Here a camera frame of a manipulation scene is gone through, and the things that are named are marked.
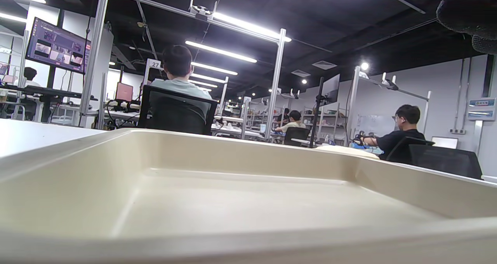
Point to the black monitor on pole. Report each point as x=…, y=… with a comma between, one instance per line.
x=330, y=89

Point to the black desk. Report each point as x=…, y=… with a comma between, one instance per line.
x=39, y=90

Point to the beige baking tray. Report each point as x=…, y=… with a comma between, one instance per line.
x=233, y=202

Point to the ceiling strip lights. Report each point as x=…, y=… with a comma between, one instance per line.
x=221, y=51

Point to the person's left hand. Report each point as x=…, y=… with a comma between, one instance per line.
x=473, y=11

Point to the black office chair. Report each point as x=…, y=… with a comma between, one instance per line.
x=400, y=151
x=174, y=116
x=446, y=161
x=295, y=136

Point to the blue white wall panel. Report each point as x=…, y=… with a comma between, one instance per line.
x=481, y=108

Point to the black wall monitor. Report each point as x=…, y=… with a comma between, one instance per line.
x=58, y=46

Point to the red screen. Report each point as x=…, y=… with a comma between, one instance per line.
x=124, y=91

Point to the aluminium workstation frame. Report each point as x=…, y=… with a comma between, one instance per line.
x=95, y=42
x=353, y=101

